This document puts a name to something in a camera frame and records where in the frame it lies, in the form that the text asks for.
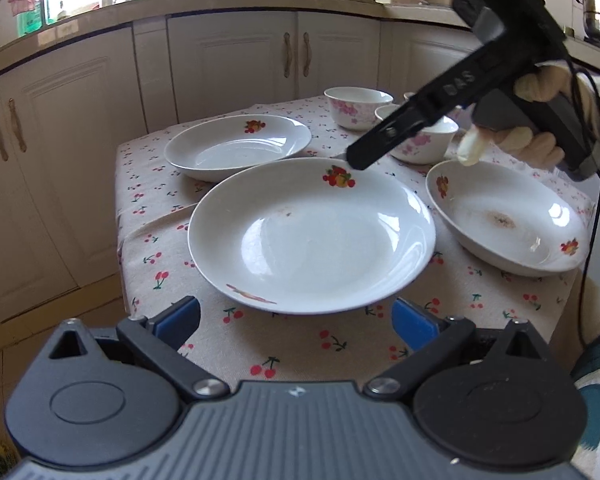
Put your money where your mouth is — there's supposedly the kitchen countertop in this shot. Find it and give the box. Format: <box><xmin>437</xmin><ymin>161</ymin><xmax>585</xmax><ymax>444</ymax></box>
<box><xmin>0</xmin><ymin>0</ymin><xmax>600</xmax><ymax>86</ymax></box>

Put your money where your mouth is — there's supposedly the black cable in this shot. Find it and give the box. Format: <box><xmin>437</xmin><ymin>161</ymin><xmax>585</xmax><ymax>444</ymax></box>
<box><xmin>567</xmin><ymin>52</ymin><xmax>600</xmax><ymax>346</ymax></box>

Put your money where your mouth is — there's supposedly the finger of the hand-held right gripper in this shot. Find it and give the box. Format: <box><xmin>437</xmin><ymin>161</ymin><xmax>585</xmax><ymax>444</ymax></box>
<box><xmin>345</xmin><ymin>96</ymin><xmax>435</xmax><ymax>172</ymax></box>

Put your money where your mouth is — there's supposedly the gas stove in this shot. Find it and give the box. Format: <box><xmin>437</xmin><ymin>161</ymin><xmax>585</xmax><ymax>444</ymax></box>
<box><xmin>562</xmin><ymin>25</ymin><xmax>600</xmax><ymax>63</ymax></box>

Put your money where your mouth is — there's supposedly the cherry print tablecloth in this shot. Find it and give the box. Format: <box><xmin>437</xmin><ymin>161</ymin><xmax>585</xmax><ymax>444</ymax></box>
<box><xmin>115</xmin><ymin>95</ymin><xmax>598</xmax><ymax>383</ymax></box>

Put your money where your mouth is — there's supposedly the white plate with fruit print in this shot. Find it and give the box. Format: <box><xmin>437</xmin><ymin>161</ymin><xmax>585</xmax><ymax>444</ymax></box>
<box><xmin>164</xmin><ymin>114</ymin><xmax>312</xmax><ymax>183</ymax></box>
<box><xmin>187</xmin><ymin>156</ymin><xmax>437</xmax><ymax>316</ymax></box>

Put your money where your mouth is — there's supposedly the white bowl with pink flowers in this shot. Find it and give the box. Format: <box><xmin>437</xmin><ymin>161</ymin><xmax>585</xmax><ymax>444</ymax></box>
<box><xmin>324</xmin><ymin>86</ymin><xmax>394</xmax><ymax>132</ymax></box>
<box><xmin>375</xmin><ymin>105</ymin><xmax>460</xmax><ymax>166</ymax></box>

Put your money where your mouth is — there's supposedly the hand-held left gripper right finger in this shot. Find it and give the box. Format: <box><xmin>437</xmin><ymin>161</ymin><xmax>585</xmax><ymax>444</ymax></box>
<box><xmin>364</xmin><ymin>297</ymin><xmax>551</xmax><ymax>403</ymax></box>

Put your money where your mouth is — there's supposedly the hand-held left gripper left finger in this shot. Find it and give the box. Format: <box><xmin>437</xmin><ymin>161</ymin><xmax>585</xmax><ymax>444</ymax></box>
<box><xmin>47</xmin><ymin>296</ymin><xmax>231</xmax><ymax>402</ymax></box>

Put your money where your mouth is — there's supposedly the green dish soap bottle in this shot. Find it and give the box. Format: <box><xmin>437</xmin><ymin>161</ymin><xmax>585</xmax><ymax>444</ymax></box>
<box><xmin>16</xmin><ymin>0</ymin><xmax>47</xmax><ymax>37</ymax></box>

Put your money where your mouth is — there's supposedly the person's right hand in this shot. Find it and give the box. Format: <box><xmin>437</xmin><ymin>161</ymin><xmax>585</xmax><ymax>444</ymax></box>
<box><xmin>457</xmin><ymin>62</ymin><xmax>600</xmax><ymax>187</ymax></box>

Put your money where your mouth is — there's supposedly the white plate with brown stain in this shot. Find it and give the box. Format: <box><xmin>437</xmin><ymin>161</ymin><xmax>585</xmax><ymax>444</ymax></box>
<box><xmin>425</xmin><ymin>159</ymin><xmax>593</xmax><ymax>278</ymax></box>

